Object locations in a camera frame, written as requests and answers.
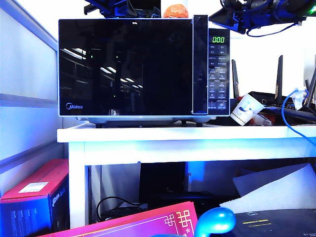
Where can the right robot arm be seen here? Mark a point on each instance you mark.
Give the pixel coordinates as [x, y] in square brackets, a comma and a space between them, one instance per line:
[291, 11]

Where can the pink patterned box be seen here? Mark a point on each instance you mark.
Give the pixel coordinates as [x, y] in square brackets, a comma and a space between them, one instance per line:
[138, 224]

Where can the white table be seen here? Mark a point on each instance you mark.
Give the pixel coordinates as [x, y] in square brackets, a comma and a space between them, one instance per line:
[172, 148]

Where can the blue glossy round object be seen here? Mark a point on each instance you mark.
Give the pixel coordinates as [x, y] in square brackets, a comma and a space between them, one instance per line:
[217, 222]

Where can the red and blue cardboard box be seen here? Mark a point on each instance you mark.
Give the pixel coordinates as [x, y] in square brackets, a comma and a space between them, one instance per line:
[29, 185]

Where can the grey framed office partition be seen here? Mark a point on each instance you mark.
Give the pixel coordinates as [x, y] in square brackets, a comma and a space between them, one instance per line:
[24, 74]

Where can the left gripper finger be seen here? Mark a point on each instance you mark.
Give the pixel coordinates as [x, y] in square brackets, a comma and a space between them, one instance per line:
[130, 11]
[120, 10]

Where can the black box yellow label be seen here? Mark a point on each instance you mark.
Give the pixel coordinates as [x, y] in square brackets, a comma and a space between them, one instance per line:
[274, 224]

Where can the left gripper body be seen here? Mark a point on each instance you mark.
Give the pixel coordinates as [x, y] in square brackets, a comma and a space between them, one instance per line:
[103, 8]

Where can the white foam sheet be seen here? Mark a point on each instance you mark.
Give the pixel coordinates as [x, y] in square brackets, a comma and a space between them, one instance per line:
[271, 190]

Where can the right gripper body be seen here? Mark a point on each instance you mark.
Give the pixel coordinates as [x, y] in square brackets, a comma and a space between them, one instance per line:
[256, 12]

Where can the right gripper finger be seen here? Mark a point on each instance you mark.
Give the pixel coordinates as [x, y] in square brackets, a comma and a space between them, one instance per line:
[240, 26]
[224, 17]

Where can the black Midea microwave oven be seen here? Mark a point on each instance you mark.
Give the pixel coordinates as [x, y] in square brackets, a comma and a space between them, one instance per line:
[123, 66]

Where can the black router with antennas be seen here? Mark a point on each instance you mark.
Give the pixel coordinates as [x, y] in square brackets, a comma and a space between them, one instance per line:
[276, 98]

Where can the small red white carton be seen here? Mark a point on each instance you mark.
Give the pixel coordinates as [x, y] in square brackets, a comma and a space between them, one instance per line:
[263, 121]

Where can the orange fruit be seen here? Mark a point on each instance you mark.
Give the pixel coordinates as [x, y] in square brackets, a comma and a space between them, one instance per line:
[175, 11]

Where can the white paper cup blue print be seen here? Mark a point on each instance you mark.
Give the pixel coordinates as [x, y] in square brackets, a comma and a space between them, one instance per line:
[244, 109]

